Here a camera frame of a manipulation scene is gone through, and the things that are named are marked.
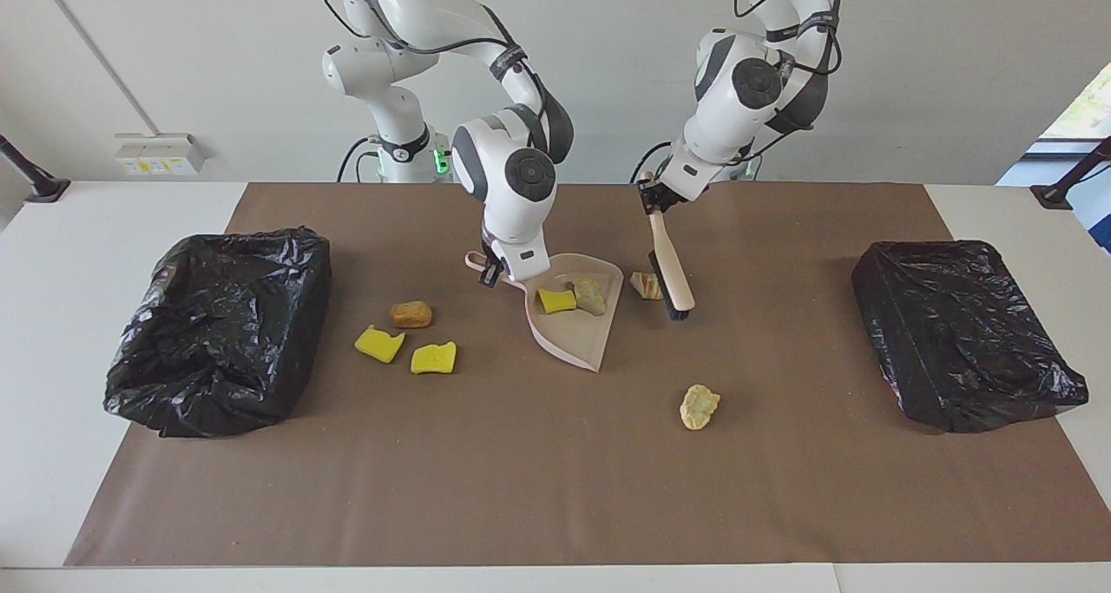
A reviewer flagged yellow blocky sponge scrap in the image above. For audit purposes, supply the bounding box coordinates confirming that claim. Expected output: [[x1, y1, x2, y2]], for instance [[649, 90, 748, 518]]
[[410, 341, 458, 375]]

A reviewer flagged brown paper table mat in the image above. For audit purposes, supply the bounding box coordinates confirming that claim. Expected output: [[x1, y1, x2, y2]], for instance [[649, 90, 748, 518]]
[[65, 182, 1111, 568]]

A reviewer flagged black angled stand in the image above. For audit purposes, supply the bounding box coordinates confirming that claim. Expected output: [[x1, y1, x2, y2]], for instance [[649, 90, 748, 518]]
[[0, 133, 71, 204], [1029, 136, 1111, 211]]

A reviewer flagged pale olive foam scrap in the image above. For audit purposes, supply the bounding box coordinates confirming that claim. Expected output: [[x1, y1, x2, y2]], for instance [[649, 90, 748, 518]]
[[573, 279, 608, 317]]

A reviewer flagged thin grey wall conduit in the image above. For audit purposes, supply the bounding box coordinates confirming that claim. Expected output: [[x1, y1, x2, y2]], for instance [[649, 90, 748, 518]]
[[33, 0, 159, 135]]

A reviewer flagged brown potato shaped scrap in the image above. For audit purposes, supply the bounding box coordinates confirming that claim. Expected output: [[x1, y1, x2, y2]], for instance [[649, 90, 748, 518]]
[[389, 300, 433, 330]]

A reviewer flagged flat black bag covered bin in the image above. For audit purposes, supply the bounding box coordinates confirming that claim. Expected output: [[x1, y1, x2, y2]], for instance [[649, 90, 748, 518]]
[[851, 240, 1090, 435]]

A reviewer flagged window with green view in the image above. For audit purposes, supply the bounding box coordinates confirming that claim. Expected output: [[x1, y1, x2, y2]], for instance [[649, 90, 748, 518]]
[[1037, 59, 1111, 142]]

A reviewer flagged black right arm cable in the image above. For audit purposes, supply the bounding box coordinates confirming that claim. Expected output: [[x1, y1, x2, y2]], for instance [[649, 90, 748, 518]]
[[312, 0, 556, 142]]

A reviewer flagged beige hand brush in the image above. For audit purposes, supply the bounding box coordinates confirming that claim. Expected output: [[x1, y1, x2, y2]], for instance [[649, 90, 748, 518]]
[[642, 172, 697, 321]]

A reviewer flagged white wall socket box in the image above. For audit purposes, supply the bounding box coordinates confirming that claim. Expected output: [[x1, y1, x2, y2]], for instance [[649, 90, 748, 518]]
[[114, 132, 210, 178]]

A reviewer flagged pale yellow ridged foam scrap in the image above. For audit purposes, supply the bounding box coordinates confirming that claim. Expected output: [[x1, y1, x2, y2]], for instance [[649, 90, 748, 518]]
[[679, 384, 721, 431]]

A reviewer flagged open crumpled black bag bin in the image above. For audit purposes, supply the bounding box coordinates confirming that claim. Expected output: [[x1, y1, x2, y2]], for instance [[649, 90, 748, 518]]
[[102, 226, 333, 440]]

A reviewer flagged black base power cable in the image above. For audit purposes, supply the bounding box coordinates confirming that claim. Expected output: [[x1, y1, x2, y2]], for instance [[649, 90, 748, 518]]
[[629, 139, 695, 184], [337, 135, 385, 184]]

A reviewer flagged beige plastic dustpan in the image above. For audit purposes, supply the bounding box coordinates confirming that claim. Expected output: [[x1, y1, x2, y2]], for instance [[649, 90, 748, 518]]
[[465, 251, 625, 373]]

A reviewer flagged yellow arched sponge scrap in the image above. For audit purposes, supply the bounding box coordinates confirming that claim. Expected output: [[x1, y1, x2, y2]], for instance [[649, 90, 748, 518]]
[[354, 324, 406, 365]]

